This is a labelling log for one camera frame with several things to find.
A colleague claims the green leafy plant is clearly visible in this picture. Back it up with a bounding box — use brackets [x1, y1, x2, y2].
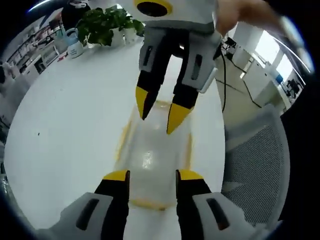
[76, 5, 146, 48]

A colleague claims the clear mat with yellow edges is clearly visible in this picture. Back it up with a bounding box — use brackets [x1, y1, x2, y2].
[113, 99, 196, 211]

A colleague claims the white jug with blue handle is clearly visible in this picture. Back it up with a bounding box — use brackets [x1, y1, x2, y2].
[64, 27, 85, 60]

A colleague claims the white plant pot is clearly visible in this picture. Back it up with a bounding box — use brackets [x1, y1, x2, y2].
[124, 27, 141, 45]
[109, 27, 126, 47]

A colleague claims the white office desk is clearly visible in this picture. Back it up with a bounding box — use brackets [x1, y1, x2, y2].
[233, 46, 286, 112]

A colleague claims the grey mesh office chair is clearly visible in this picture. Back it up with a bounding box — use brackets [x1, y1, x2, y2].
[221, 103, 292, 226]

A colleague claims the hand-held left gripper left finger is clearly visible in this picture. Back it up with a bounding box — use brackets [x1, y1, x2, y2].
[48, 169, 131, 240]

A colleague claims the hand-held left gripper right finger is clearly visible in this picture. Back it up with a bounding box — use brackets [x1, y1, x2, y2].
[175, 169, 254, 240]

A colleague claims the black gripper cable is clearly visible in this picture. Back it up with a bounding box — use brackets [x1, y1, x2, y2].
[216, 44, 229, 112]

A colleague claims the white shelf unit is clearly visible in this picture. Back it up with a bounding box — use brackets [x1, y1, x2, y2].
[6, 23, 65, 76]

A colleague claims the person's right hand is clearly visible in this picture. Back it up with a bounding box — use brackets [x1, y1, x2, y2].
[214, 0, 285, 35]

